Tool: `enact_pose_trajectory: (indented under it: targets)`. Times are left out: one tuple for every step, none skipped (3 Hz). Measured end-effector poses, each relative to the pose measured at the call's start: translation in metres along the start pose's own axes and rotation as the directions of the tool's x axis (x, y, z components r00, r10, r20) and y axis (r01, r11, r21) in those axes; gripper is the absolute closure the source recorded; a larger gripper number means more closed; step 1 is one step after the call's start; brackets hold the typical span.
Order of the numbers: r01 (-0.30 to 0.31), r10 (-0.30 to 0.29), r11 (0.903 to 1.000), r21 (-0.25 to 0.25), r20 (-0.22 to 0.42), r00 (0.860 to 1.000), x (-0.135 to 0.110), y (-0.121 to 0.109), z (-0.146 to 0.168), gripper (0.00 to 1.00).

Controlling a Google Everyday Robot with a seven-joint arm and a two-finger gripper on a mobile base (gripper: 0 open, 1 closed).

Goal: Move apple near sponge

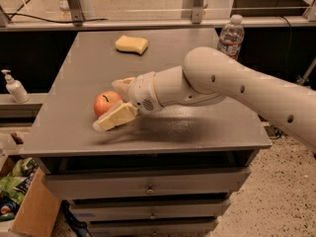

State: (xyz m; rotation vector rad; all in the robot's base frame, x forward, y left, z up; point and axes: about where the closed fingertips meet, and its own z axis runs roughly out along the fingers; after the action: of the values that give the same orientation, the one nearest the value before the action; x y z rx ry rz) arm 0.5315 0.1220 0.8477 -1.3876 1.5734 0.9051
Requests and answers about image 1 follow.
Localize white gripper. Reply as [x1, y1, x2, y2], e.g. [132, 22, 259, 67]
[93, 72, 163, 131]

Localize red apple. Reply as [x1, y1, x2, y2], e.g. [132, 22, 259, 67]
[94, 91, 122, 117]

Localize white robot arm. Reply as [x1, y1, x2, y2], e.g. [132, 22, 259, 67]
[93, 46, 316, 151]

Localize yellow sponge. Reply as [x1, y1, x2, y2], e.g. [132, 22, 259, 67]
[115, 36, 149, 55]

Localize grey drawer cabinet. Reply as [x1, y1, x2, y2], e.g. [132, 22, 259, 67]
[19, 28, 273, 237]

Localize white pump dispenser bottle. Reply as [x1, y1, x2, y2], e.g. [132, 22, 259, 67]
[1, 69, 30, 103]

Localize middle grey drawer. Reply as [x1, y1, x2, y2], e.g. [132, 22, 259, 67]
[70, 199, 230, 221]

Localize grey drawer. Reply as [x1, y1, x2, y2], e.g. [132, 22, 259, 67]
[88, 218, 218, 237]
[70, 199, 230, 221]
[43, 168, 251, 199]

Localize top grey drawer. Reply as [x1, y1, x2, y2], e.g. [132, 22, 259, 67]
[43, 168, 251, 199]

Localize clear plastic water bottle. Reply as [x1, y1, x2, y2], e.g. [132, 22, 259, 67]
[217, 15, 245, 60]

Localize green snack bags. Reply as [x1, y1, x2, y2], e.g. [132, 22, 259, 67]
[0, 158, 38, 221]

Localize bottom grey drawer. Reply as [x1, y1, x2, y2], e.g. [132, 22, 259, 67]
[88, 218, 218, 237]

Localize cardboard box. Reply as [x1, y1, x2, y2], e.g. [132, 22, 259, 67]
[10, 169, 60, 237]

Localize black cable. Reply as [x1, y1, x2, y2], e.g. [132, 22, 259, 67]
[4, 0, 109, 25]

